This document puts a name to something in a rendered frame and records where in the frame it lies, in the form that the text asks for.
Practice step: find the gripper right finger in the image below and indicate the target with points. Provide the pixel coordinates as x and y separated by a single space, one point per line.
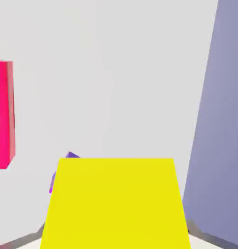
198 240

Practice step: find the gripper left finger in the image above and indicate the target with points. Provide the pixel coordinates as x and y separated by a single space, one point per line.
30 241

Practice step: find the small purple cube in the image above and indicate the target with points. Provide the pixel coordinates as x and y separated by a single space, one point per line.
71 155

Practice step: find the large pink box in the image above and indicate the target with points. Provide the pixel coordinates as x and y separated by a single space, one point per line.
2 114

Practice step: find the small yellow cube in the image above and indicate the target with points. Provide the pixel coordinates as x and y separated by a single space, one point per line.
115 204

